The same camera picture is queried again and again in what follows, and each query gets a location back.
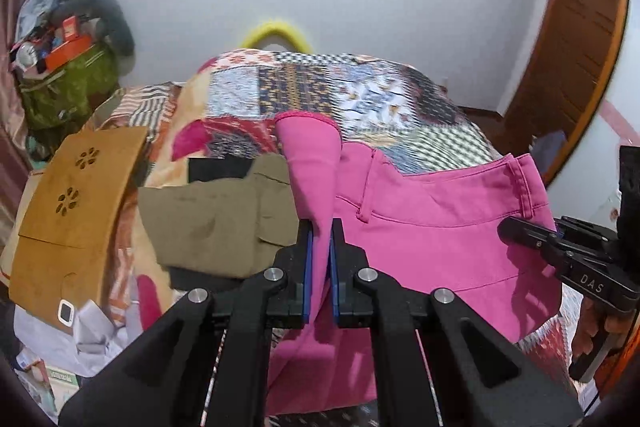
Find black cloth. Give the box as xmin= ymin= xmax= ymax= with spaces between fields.
xmin=167 ymin=157 xmax=261 ymax=293

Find person's right hand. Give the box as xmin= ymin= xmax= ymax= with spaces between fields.
xmin=571 ymin=298 xmax=628 ymax=360

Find grey neck pillow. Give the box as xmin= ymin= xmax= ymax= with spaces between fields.
xmin=55 ymin=0 xmax=136 ymax=58

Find brown striped curtain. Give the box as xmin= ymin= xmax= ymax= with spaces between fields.
xmin=0 ymin=0 xmax=38 ymax=238

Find orange box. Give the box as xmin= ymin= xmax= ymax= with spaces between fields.
xmin=44 ymin=18 xmax=94 ymax=71

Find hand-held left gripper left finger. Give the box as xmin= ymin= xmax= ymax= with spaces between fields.
xmin=59 ymin=219 xmax=315 ymax=427

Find green patterned bag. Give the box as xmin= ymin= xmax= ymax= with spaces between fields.
xmin=20 ymin=48 xmax=121 ymax=131

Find pink pants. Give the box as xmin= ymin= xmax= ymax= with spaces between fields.
xmin=265 ymin=111 xmax=563 ymax=415

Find olive green pants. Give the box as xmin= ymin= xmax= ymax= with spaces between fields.
xmin=137 ymin=153 xmax=301 ymax=279

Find white plastic sheet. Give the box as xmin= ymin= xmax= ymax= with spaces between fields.
xmin=14 ymin=299 xmax=143 ymax=379

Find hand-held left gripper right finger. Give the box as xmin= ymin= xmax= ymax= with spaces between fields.
xmin=329 ymin=218 xmax=583 ymax=427

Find white heart-printed sliding door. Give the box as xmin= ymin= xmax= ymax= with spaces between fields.
xmin=545 ymin=0 xmax=640 ymax=238

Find patchwork printed blanket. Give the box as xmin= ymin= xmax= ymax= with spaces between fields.
xmin=85 ymin=48 xmax=581 ymax=427

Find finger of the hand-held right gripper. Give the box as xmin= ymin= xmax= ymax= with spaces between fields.
xmin=497 ymin=216 xmax=568 ymax=265

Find wooden door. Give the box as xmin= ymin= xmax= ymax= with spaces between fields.
xmin=502 ymin=0 xmax=632 ymax=188

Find wooden lap desk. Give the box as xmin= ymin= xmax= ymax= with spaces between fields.
xmin=9 ymin=126 xmax=150 ymax=324

